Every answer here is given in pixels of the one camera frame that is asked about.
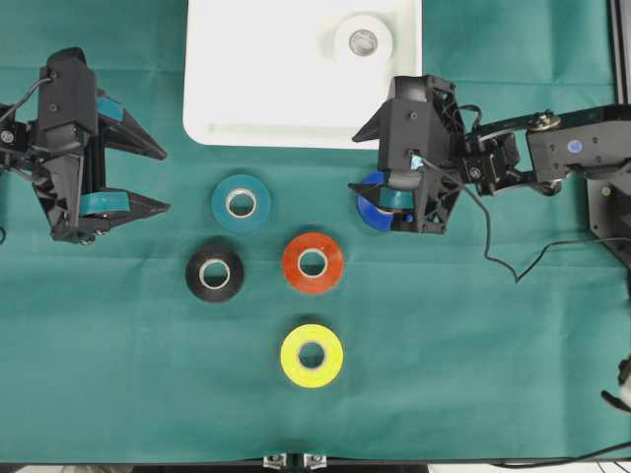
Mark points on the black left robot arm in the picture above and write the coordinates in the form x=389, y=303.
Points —
x=17, y=156

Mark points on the black tape roll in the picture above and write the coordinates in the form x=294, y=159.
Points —
x=207, y=255

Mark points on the silver table clamp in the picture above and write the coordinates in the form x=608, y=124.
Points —
x=313, y=462
x=276, y=461

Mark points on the silver right table clamp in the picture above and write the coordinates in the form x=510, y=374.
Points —
x=313, y=462

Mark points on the red tape roll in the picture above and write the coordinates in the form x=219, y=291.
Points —
x=323, y=245

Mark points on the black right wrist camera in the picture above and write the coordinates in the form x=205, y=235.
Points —
x=411, y=125

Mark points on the white plastic tray case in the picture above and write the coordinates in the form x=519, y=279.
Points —
x=263, y=74

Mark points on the black white object at edge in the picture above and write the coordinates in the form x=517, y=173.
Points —
x=622, y=400

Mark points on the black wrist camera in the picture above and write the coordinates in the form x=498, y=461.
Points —
x=67, y=114
x=411, y=125

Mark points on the silver left table clamp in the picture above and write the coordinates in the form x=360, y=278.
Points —
x=276, y=461

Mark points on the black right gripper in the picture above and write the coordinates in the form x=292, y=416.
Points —
x=425, y=209

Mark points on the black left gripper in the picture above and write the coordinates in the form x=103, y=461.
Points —
x=64, y=183

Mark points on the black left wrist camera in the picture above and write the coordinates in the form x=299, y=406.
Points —
x=67, y=114

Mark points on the aluminium frame rail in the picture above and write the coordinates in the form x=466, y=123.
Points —
x=620, y=34

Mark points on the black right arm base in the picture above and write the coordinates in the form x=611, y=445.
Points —
x=609, y=214

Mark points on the teal tape roll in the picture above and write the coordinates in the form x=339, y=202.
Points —
x=241, y=184

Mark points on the yellow tape roll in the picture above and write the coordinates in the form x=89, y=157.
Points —
x=329, y=368

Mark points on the white tape roll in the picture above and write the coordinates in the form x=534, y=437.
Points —
x=363, y=41

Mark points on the green table cloth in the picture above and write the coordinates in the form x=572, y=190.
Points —
x=493, y=340

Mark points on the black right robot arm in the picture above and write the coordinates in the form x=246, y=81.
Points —
x=540, y=150

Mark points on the blue tape roll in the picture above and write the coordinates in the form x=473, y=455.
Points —
x=371, y=214

